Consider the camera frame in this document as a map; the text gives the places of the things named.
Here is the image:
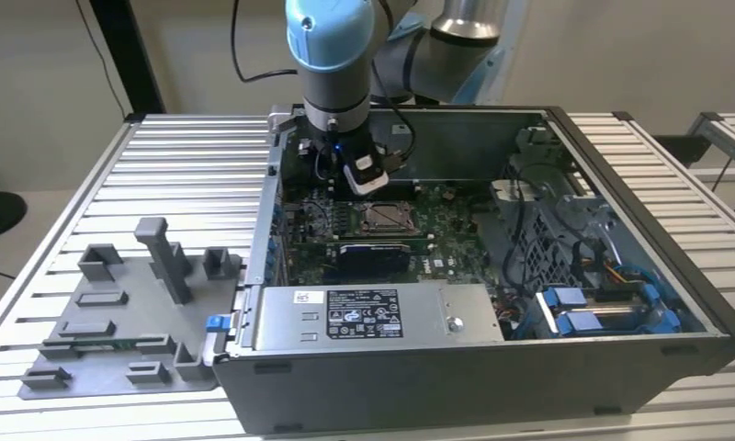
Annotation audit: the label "blue data cable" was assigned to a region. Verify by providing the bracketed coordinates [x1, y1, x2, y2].
[612, 260, 661, 288]

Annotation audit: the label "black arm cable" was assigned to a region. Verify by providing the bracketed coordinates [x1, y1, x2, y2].
[230, 0, 301, 85]

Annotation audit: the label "silver green CPU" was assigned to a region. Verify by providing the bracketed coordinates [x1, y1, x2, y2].
[370, 206, 410, 229]

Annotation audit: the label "perforated metal disk cage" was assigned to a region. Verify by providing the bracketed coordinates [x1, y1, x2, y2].
[472, 178, 618, 295]

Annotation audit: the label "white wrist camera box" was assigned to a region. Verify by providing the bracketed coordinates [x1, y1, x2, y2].
[341, 153, 393, 199]

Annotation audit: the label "silver power supply box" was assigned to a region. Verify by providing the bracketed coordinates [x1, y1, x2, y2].
[250, 283, 508, 349]

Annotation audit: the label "green motherboard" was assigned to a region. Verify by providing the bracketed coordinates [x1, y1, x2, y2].
[278, 181, 505, 287]

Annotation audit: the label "green RAM stick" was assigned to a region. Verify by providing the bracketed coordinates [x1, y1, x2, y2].
[40, 336, 169, 351]

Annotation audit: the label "black graphics card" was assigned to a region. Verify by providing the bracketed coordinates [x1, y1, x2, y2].
[293, 239, 437, 284]

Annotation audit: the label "grey parts rack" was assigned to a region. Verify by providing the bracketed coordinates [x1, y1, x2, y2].
[16, 216, 249, 401]

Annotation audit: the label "blue disk carrier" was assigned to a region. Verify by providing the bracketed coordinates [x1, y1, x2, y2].
[554, 310, 604, 337]
[540, 285, 589, 308]

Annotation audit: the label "CPU socket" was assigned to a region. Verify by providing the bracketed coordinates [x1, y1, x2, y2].
[353, 199, 425, 237]

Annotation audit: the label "thin black wall cable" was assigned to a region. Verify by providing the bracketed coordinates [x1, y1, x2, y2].
[72, 0, 130, 121]

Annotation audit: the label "black grey PC case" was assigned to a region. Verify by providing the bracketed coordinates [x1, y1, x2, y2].
[211, 103, 735, 435]

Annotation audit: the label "orange yellow wires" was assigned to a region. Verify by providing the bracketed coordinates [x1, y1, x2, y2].
[606, 259, 630, 288]

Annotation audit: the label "black upright post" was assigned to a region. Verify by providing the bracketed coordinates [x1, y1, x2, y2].
[88, 0, 169, 116]

